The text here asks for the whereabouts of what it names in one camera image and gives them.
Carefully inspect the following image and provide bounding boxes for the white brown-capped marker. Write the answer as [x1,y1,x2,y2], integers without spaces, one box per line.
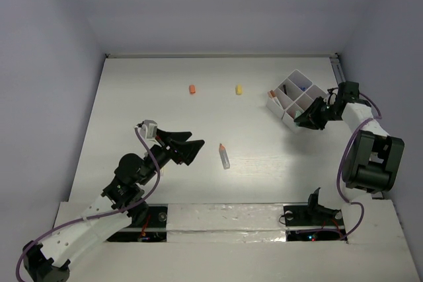
[269,90,282,107]

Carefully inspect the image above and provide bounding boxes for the yellow highlighter cap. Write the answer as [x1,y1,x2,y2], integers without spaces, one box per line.
[235,85,243,95]

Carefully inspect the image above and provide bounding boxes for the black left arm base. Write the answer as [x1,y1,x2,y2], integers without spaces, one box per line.
[106,205,168,243]

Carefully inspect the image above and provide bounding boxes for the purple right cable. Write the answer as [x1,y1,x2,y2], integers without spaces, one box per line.
[327,87,383,242]

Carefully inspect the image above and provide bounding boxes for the aluminium rail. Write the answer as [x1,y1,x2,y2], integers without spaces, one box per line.
[330,57,346,84]

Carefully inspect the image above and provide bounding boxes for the green correction tape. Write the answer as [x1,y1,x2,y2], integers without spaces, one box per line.
[294,110,302,120]

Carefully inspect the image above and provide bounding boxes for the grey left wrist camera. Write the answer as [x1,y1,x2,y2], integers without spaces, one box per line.
[134,120,163,148]

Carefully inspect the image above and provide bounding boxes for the grey orange-tip marker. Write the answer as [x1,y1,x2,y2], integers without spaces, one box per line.
[219,143,231,170]

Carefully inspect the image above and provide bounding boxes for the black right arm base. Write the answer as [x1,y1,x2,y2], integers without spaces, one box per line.
[278,188,347,242]

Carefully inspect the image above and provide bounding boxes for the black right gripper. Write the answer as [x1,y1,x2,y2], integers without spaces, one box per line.
[294,96,341,130]

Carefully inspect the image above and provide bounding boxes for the purple cable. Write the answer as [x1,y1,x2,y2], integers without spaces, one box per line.
[327,87,383,242]
[15,125,162,281]

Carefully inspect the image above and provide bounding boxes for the white divided organizer tray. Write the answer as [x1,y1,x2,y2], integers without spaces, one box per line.
[266,69,328,133]

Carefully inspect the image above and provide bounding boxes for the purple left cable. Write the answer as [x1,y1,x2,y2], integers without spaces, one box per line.
[15,125,162,281]

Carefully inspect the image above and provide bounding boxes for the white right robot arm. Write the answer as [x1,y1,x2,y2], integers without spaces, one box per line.
[293,81,404,203]

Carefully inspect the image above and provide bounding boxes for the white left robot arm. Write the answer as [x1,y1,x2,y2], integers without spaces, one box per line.
[15,120,205,281]

